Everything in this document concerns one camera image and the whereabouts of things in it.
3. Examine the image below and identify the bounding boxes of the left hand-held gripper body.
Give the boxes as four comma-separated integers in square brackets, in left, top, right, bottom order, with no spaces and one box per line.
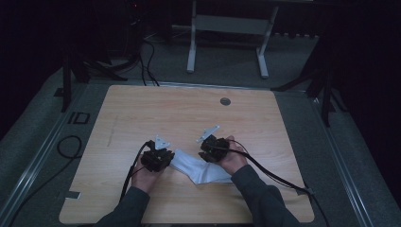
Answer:
[140,134,176,173]

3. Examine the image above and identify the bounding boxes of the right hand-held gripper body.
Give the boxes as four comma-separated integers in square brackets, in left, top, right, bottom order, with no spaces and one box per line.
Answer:
[196,124,231,164]

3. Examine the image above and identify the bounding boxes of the person's right hand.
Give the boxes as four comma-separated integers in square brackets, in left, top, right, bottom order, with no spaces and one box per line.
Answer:
[217,134,249,177]

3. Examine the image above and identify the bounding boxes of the person's left hand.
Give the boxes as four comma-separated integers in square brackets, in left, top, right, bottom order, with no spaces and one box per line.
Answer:
[130,161,163,194]

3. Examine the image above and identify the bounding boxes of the black metal stand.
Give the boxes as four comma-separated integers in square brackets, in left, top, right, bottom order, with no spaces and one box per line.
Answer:
[270,37,348,128]
[61,51,129,114]

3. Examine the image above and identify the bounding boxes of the dark equipment rack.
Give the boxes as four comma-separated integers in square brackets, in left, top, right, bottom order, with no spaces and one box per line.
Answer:
[122,0,149,64]

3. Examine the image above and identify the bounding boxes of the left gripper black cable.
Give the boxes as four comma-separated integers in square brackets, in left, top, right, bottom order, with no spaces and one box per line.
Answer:
[118,140,153,202]

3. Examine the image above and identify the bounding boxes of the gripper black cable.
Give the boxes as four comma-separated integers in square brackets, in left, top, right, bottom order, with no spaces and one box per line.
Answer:
[118,140,153,202]
[217,138,331,227]

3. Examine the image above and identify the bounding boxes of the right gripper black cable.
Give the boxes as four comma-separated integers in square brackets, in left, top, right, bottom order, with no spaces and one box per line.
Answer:
[217,138,331,227]

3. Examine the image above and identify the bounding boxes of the black hanging cables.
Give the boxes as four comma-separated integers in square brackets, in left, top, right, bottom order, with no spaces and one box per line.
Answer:
[137,38,161,87]

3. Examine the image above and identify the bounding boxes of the black looped floor cable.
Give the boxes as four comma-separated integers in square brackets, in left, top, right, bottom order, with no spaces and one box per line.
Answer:
[8,134,83,227]

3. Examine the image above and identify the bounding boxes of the metal floor rail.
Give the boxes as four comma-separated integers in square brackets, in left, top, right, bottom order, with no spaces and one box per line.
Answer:
[0,84,90,223]
[310,96,375,227]

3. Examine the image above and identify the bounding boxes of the white metal desk frame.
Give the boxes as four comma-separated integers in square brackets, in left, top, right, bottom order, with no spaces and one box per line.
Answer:
[186,0,280,79]

